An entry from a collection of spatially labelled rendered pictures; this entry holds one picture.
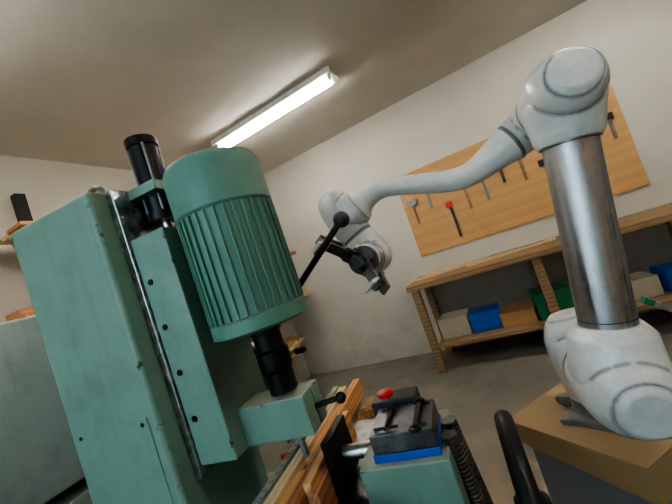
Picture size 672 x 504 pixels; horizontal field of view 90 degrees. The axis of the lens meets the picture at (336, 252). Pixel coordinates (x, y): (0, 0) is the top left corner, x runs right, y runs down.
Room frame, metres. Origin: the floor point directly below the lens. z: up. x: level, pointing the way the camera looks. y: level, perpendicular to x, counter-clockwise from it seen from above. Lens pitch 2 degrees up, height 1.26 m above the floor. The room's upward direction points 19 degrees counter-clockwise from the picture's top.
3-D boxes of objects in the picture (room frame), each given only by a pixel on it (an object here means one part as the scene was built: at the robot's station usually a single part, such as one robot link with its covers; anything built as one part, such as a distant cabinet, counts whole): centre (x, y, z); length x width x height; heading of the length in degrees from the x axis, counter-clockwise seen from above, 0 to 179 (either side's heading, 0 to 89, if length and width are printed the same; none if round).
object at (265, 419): (0.63, 0.19, 1.03); 0.14 x 0.07 x 0.09; 72
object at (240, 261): (0.62, 0.17, 1.35); 0.18 x 0.18 x 0.31
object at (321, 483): (0.59, 0.12, 0.92); 0.17 x 0.02 x 0.05; 162
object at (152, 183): (0.67, 0.30, 1.54); 0.08 x 0.08 x 0.17; 72
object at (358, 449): (0.58, 0.08, 0.95); 0.09 x 0.07 x 0.09; 162
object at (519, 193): (3.27, -1.76, 1.50); 2.00 x 0.04 x 0.90; 65
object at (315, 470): (0.63, 0.12, 0.93); 0.22 x 0.01 x 0.06; 162
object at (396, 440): (0.56, -0.02, 0.99); 0.13 x 0.11 x 0.06; 162
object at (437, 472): (0.56, -0.01, 0.91); 0.15 x 0.14 x 0.09; 162
